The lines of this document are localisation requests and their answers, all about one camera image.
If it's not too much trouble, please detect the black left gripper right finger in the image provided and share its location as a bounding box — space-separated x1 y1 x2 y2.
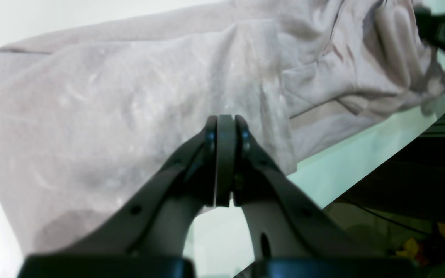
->
233 115 418 278

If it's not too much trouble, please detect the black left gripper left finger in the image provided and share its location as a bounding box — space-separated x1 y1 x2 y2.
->
18 115 232 278

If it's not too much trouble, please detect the dusty pink T-shirt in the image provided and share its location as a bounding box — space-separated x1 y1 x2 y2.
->
0 0 445 254

